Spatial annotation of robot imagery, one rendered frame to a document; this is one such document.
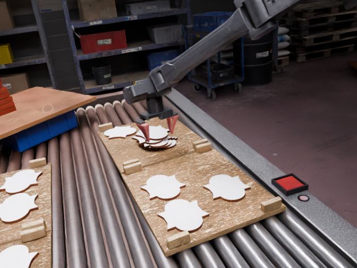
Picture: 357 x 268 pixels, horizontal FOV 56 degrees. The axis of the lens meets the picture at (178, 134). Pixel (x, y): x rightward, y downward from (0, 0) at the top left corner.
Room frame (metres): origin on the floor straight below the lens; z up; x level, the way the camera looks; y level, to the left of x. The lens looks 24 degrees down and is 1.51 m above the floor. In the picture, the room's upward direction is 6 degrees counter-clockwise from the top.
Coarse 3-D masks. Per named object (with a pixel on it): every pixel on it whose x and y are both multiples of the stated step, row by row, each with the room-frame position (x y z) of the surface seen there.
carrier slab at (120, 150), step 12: (156, 120) 1.44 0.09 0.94; (168, 132) 1.29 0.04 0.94; (180, 132) 1.27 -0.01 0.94; (192, 132) 1.26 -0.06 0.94; (108, 144) 1.23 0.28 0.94; (120, 144) 1.22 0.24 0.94; (132, 144) 1.21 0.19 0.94; (180, 144) 1.17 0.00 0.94; (120, 156) 1.12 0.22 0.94; (132, 156) 1.11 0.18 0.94; (144, 156) 1.10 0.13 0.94; (156, 156) 1.09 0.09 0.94; (168, 156) 1.08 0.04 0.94; (180, 156) 1.08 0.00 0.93; (120, 168) 1.03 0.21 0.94
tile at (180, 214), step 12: (168, 204) 0.78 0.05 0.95; (180, 204) 0.77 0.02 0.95; (192, 204) 0.77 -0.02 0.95; (168, 216) 0.73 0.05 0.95; (180, 216) 0.72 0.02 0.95; (192, 216) 0.71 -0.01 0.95; (204, 216) 0.72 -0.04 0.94; (168, 228) 0.68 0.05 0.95; (180, 228) 0.67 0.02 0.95; (192, 228) 0.67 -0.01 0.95
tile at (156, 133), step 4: (152, 128) 1.24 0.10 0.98; (156, 128) 1.24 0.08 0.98; (160, 128) 1.23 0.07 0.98; (164, 128) 1.23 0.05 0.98; (140, 132) 1.21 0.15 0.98; (152, 132) 1.20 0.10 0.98; (156, 132) 1.20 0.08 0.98; (160, 132) 1.19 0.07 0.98; (164, 132) 1.19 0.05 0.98; (136, 136) 1.20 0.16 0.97; (140, 136) 1.19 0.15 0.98; (152, 136) 1.17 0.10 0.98; (156, 136) 1.16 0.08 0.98; (160, 136) 1.16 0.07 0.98; (164, 136) 1.15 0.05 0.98; (156, 140) 1.14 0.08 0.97
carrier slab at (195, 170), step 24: (144, 168) 1.01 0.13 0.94; (168, 168) 0.99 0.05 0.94; (192, 168) 0.98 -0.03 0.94; (216, 168) 0.96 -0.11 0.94; (144, 192) 0.86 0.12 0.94; (192, 192) 0.84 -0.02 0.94; (264, 192) 0.80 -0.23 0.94; (144, 216) 0.75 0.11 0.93; (216, 216) 0.72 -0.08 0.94; (240, 216) 0.71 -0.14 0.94; (264, 216) 0.71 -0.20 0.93; (192, 240) 0.64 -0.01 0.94
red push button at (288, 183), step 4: (276, 180) 0.86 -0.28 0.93; (280, 180) 0.86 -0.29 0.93; (284, 180) 0.86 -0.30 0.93; (288, 180) 0.86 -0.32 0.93; (292, 180) 0.86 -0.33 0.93; (296, 180) 0.85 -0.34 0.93; (280, 184) 0.84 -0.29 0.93; (284, 184) 0.84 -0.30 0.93; (288, 184) 0.84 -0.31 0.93; (292, 184) 0.84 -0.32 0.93; (296, 184) 0.83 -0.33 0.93; (300, 184) 0.83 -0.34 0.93; (288, 188) 0.82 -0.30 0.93; (292, 188) 0.82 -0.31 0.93
